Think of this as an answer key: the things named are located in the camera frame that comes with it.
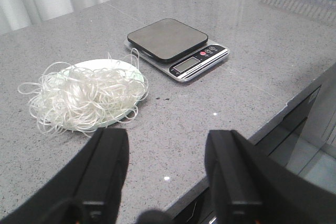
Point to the light green round plate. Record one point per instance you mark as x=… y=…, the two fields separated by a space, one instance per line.
x=95 y=93

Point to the white vermicelli noodle bundle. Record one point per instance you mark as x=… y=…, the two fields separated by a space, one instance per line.
x=38 y=103

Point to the silver black kitchen scale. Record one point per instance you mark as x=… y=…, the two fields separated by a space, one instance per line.
x=178 y=50

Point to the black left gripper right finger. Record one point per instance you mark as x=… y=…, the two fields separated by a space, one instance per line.
x=249 y=187

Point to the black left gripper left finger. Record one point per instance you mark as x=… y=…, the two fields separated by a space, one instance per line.
x=87 y=190

